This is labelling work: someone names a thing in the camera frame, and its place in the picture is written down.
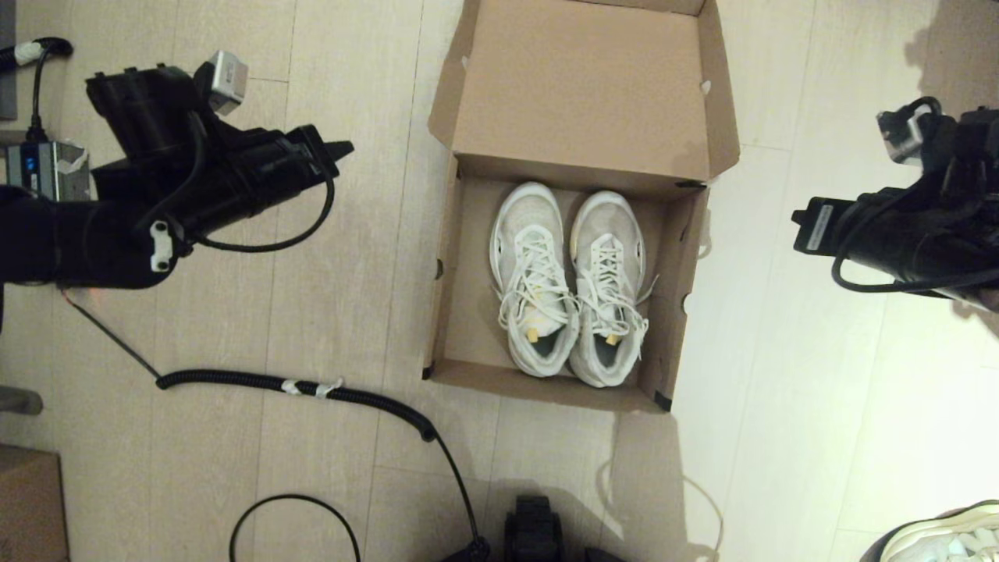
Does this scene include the thin black cable loop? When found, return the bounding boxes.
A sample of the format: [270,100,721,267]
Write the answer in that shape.
[229,495,363,562]

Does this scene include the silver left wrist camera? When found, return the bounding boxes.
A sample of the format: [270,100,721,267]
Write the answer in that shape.
[204,50,250,116]

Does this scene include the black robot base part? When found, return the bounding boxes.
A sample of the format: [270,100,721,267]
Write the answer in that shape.
[503,495,563,562]

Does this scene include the black corrugated taped cable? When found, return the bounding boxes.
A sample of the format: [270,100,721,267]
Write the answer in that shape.
[61,287,491,561]

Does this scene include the plain brown cardboard carton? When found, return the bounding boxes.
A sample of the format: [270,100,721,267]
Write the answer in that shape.
[0,446,69,562]

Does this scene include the brown cardboard shoe box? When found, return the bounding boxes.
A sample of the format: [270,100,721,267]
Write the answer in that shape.
[421,0,741,413]

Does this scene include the grey furniture foot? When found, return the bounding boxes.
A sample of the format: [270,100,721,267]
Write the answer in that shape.
[0,386,45,416]

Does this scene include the dark grey panel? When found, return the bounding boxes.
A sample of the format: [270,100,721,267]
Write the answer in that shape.
[0,0,18,122]

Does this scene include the white arm cable clip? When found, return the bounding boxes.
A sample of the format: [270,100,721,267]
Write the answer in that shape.
[148,221,174,272]

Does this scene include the grey power supply unit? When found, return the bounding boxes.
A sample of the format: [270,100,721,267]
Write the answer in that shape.
[4,140,91,200]

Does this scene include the black taped power cord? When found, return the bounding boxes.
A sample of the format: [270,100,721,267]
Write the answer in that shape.
[0,37,73,145]

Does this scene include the white teal worn sneaker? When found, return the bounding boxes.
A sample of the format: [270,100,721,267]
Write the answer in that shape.
[882,501,999,562]

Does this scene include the white mesh sneaker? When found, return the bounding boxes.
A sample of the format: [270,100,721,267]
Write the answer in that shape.
[568,190,650,389]
[489,182,581,378]

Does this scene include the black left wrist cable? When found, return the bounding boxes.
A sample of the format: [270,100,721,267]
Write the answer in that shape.
[191,152,336,254]

